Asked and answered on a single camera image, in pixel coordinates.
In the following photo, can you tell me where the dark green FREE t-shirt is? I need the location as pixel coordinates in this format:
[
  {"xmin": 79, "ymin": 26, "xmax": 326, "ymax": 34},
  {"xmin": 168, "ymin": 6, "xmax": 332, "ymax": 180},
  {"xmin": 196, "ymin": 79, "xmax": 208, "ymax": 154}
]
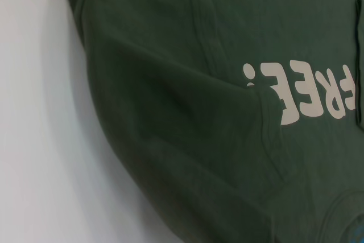
[{"xmin": 58, "ymin": 0, "xmax": 364, "ymax": 243}]

